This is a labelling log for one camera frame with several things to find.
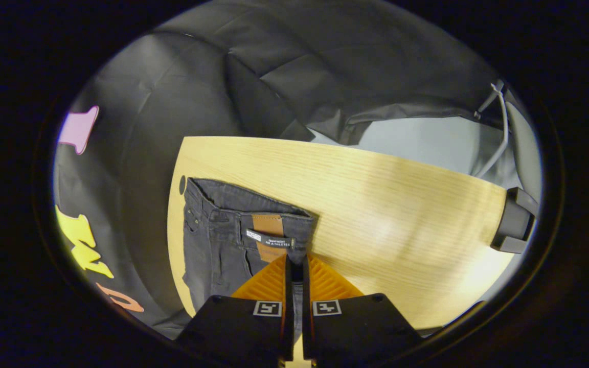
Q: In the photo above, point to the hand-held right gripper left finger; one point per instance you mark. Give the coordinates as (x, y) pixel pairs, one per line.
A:
(288, 327)

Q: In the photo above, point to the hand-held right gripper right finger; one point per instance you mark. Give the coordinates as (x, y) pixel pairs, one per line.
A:
(307, 327)

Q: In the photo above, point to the black table clamp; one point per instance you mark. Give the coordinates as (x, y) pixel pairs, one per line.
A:
(514, 222)

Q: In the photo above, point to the black backdrop cloth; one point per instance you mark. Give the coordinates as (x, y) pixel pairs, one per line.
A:
(182, 92)

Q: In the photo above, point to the grey plastic panel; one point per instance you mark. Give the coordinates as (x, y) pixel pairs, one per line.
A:
(524, 148)

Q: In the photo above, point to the dark grey jeans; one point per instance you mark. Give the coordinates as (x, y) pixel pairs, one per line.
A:
(218, 240)

